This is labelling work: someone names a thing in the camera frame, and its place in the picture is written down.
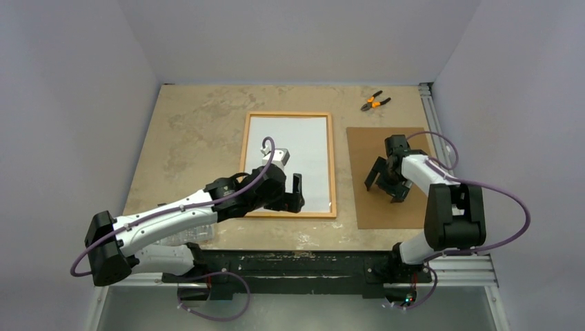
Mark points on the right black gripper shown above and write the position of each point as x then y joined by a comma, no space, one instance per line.
390,178

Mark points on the brown backing board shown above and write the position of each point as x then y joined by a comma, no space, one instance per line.
374,208

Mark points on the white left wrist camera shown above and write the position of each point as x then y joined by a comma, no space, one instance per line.
279,157

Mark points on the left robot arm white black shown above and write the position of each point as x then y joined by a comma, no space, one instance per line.
117,247

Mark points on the photo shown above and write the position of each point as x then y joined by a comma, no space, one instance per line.
306,139

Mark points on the orange wooden picture frame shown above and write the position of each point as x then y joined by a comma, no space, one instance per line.
268,214

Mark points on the aluminium extrusion rail front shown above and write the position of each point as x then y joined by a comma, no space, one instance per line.
463,295

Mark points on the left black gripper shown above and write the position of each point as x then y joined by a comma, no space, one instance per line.
289,202

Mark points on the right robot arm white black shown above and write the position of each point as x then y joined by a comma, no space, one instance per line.
454,216

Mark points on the orange black pliers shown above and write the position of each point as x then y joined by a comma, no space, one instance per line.
373,103

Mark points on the clear plastic screw box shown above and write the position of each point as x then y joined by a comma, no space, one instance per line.
192,235

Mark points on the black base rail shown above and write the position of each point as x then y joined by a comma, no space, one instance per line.
369,274

